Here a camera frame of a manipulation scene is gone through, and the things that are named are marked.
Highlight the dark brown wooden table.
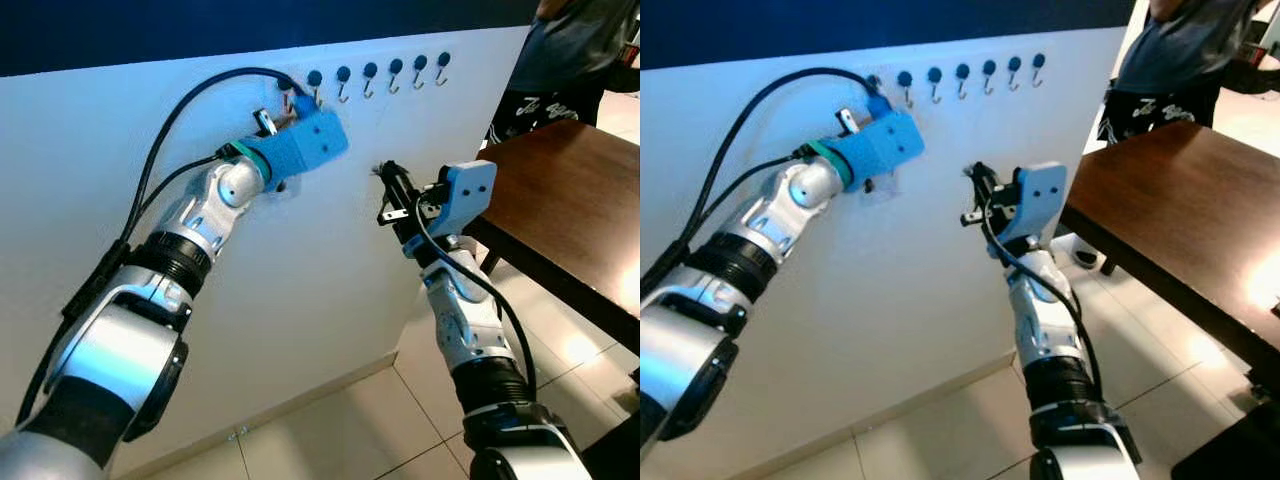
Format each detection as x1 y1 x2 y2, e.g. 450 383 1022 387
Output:
1058 122 1280 386
463 120 641 353

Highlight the person in grey shirt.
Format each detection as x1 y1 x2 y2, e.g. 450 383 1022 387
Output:
1097 0 1280 146
485 0 641 149

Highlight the black furniture piece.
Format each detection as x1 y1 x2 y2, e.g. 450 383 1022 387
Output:
582 405 641 480
1170 398 1280 480

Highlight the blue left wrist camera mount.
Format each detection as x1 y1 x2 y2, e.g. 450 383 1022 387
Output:
808 108 926 193
238 108 350 193

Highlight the pale blue right wrist camera mount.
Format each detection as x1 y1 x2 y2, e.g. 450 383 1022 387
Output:
1012 162 1069 246
432 160 499 239

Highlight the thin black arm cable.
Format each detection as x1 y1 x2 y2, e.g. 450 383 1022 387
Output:
128 145 246 241
690 145 816 246

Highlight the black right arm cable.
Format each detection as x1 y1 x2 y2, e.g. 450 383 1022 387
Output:
978 195 1106 401
412 195 539 403

